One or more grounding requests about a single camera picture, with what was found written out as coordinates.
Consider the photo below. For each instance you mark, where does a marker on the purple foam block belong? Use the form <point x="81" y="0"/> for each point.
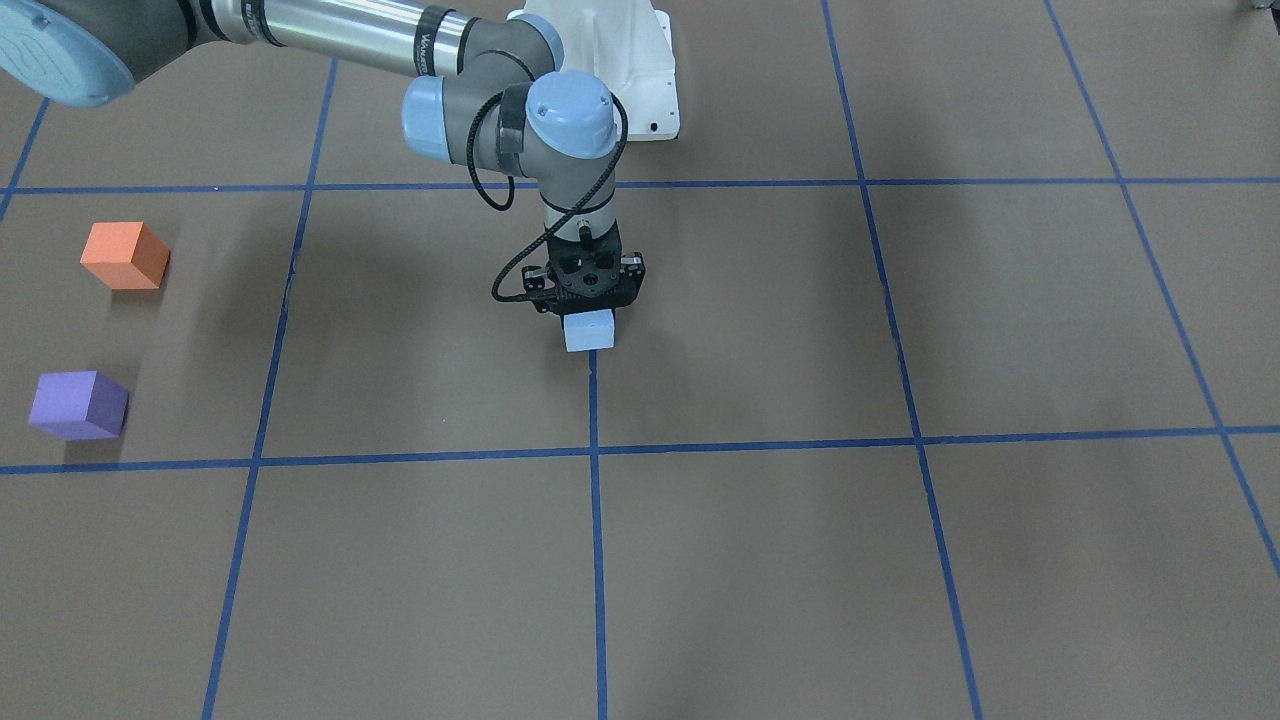
<point x="79" y="405"/>

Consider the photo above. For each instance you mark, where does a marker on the light blue foam block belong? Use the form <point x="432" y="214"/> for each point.
<point x="592" y="331"/>

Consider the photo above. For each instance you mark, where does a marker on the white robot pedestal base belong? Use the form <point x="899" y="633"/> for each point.
<point x="628" y="45"/>

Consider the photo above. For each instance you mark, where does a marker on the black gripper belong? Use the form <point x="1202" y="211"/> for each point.
<point x="634" y="271"/>

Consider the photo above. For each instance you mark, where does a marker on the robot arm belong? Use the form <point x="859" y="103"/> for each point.
<point x="483" y="94"/>

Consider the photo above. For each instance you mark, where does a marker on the orange foam block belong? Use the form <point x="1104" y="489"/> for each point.
<point x="126" y="256"/>

